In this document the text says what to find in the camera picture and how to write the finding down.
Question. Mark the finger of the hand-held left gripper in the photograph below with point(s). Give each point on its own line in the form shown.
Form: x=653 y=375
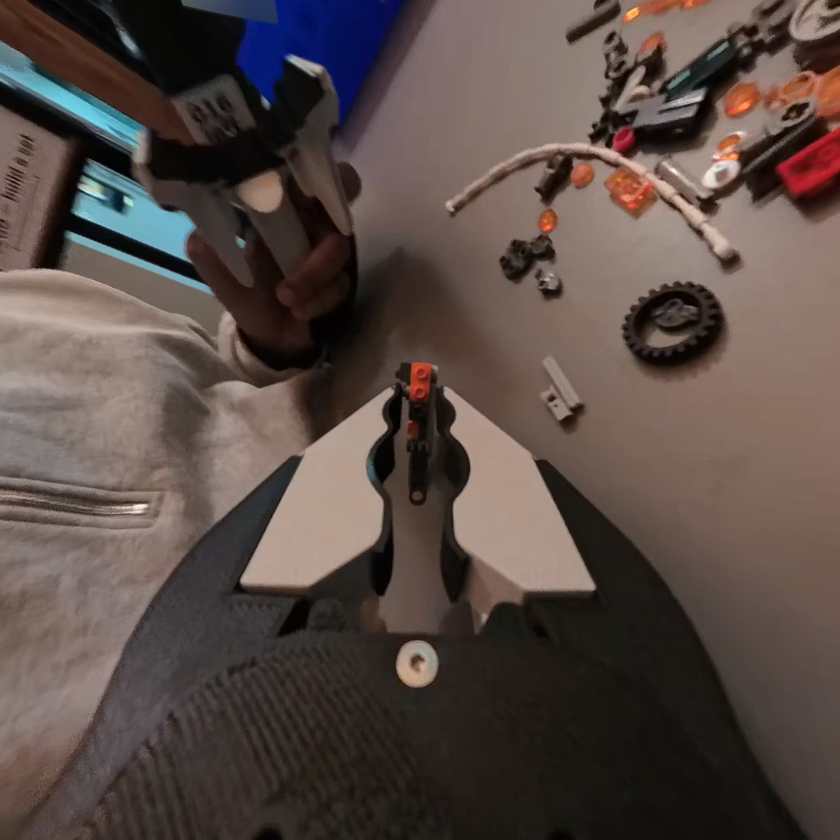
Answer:
x=318 y=131
x=197 y=207

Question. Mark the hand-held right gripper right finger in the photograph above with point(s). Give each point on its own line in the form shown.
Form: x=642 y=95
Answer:
x=525 y=531

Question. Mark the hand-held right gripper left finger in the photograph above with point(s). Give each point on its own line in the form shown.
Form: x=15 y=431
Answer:
x=315 y=525

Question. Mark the orange grey lego assembly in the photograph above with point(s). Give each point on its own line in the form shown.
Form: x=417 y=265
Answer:
x=420 y=380

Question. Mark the person's left forearm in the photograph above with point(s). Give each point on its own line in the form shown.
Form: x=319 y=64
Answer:
x=262 y=367

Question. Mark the black knobbly lego tire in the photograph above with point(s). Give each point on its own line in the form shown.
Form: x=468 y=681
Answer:
x=633 y=328

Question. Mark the dark grey round lego plate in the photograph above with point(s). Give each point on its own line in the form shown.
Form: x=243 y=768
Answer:
x=518 y=259

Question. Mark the dark grey lego technic connector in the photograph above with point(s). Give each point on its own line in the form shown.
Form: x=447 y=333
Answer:
x=552 y=176

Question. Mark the orange round lego stud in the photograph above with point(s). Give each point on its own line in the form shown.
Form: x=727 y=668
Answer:
x=730 y=143
x=653 y=44
x=548 y=220
x=582 y=175
x=741 y=98

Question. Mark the small grey lego piece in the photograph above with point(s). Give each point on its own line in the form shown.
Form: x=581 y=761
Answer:
x=548 y=282

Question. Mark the grey lego piece inside tire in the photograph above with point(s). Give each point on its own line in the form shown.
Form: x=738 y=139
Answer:
x=673 y=313

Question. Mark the grey lego axle bar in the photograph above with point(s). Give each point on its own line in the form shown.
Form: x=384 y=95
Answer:
x=590 y=19

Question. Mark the red round lego stud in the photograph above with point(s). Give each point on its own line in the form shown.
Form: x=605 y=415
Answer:
x=623 y=140

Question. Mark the orange transparent lego plate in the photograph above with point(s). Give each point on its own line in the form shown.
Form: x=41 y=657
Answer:
x=630 y=190

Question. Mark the orange transparent lego flame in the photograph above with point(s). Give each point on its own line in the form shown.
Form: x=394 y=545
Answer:
x=649 y=12

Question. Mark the black lego piece teal sticker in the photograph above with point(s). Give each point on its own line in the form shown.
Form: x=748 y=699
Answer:
x=676 y=111

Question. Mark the light grey lego rod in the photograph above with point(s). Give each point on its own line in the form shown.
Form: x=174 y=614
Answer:
x=679 y=177

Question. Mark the white round lego stud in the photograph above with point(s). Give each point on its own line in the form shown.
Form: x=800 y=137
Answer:
x=720 y=174

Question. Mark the grey black lego technic piece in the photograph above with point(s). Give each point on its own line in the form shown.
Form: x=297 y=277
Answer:
x=774 y=148

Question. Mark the red flat lego plate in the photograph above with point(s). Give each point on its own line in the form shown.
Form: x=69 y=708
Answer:
x=810 y=164

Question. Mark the grey lego wheel hub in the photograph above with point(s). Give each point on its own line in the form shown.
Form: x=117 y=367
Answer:
x=810 y=26

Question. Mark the person's left hand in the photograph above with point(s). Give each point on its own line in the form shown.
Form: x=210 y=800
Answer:
x=302 y=308

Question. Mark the blue plastic bin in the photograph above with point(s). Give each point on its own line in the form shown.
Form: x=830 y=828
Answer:
x=341 y=39

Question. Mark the wooden beam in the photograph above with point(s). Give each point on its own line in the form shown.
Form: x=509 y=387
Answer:
x=98 y=85

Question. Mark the framed sign with marker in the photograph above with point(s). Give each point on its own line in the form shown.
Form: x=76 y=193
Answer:
x=33 y=190

